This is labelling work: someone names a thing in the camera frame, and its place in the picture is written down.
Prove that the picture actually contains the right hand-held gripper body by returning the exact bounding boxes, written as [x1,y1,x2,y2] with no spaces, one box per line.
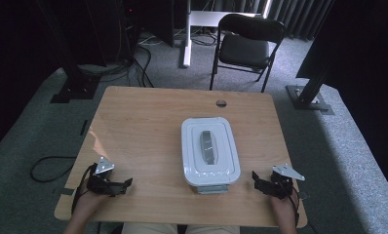
[268,163,306,200]

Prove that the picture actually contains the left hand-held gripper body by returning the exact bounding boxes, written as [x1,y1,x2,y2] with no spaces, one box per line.
[86,156,116,196]

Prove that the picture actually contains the clear plastic container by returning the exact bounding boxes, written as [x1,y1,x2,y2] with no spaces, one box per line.
[194,182,231,195]

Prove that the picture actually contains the white container lid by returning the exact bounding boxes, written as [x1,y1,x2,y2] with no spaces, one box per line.
[180,116,242,188]

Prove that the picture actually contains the person's right hand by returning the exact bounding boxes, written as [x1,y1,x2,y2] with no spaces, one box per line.
[269,192,299,227]

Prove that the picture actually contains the person's left hand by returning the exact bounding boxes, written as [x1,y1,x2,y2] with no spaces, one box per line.
[72,189,110,219]

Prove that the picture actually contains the person's beige trouser legs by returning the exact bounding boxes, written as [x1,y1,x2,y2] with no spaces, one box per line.
[120,221,242,234]

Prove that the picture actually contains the black metal stand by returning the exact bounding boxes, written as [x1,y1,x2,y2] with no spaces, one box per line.
[35,0,102,104]
[286,66,335,116]

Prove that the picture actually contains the black folding chair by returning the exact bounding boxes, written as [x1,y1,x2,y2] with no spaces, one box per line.
[209,13,288,94]

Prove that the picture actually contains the grey curtain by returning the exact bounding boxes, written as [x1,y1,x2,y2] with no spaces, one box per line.
[211,0,333,41]

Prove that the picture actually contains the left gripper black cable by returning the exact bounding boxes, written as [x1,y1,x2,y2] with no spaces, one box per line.
[70,163,97,215]

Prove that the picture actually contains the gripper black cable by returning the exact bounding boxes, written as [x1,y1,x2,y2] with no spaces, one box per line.
[287,189,310,234]
[70,163,97,215]

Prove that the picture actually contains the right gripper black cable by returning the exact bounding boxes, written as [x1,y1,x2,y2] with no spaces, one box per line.
[287,189,310,234]

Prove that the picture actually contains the black floor cable loop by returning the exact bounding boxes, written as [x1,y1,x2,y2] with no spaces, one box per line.
[29,155,78,183]

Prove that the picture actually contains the bundle of floor cables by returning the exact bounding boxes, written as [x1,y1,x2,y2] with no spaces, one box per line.
[78,30,156,89]

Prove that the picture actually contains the white desk frame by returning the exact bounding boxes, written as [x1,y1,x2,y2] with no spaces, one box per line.
[181,0,272,68]

